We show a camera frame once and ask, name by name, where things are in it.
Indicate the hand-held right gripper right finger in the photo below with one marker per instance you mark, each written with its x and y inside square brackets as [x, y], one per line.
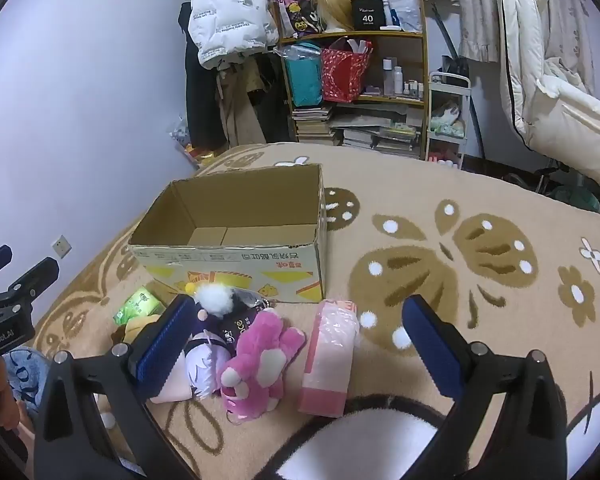
[430, 350]

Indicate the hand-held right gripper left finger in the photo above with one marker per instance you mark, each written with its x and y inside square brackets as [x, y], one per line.
[164, 342]

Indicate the yellow plush toy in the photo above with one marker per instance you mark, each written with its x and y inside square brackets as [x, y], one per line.
[137, 326]

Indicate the green tissue pack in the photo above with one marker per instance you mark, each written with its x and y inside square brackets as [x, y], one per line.
[140, 305]

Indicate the purple-haired plush doll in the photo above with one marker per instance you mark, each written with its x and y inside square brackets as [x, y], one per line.
[205, 365]

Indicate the white fluffy plush charm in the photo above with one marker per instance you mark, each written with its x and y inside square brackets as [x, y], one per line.
[215, 297]

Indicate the black printed pouch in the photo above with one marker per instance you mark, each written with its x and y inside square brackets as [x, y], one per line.
[245, 310]

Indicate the pink plush bear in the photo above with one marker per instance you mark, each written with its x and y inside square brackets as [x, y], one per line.
[260, 360]

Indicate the printed cardboard box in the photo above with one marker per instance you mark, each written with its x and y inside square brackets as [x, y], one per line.
[220, 260]

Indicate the pink tissue pack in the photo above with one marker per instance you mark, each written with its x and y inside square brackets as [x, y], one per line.
[327, 360]

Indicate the person's left hand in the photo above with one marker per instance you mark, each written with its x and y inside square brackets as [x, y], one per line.
[0, 395]

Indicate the blue patterned clothing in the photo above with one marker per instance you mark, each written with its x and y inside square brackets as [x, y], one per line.
[27, 372]

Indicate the plastic bag with toys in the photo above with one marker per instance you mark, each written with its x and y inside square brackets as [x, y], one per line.
[190, 147]

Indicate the green plastic object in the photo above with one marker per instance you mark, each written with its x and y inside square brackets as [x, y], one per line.
[577, 199]

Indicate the stack of books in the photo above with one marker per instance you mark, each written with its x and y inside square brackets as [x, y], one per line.
[360, 135]

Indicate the beige hanging trousers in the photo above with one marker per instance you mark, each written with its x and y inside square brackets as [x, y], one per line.
[240, 110]

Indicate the black hanging coat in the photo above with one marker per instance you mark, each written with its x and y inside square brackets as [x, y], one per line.
[197, 95]

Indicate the row of small bottles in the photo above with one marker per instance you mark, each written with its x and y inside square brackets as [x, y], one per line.
[414, 88]

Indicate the dark hanging clothes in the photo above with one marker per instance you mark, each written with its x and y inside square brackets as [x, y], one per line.
[275, 100]

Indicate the short white bottle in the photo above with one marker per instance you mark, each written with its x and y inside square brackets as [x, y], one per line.
[399, 82]

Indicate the white trolley cart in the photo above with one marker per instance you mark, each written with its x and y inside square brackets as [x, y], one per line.
[447, 80]

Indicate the tall white bottle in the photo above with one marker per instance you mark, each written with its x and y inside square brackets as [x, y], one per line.
[389, 77]

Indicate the red gift bag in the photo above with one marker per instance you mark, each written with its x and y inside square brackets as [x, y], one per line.
[345, 75]

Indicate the white quilted coat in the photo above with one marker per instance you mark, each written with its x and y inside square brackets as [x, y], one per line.
[555, 85]

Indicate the teal bag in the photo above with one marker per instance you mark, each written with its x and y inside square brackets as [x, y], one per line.
[302, 77]

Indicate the wooden shelf rack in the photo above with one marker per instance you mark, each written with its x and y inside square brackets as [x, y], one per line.
[350, 36]

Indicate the white puffer jacket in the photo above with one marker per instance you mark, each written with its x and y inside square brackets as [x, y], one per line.
[230, 15]

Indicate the floral curtain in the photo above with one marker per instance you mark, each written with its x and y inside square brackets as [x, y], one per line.
[475, 10]

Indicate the black box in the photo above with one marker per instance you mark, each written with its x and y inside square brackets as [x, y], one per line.
[367, 12]

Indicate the clear plastic bag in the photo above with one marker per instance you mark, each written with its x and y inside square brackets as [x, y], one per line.
[402, 0]

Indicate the blonde wig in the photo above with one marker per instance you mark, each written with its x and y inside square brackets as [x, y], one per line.
[332, 5]

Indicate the purple patterned bag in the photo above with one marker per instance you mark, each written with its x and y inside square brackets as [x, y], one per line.
[295, 7]

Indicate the white wall socket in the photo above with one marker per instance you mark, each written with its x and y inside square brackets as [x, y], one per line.
[61, 246]

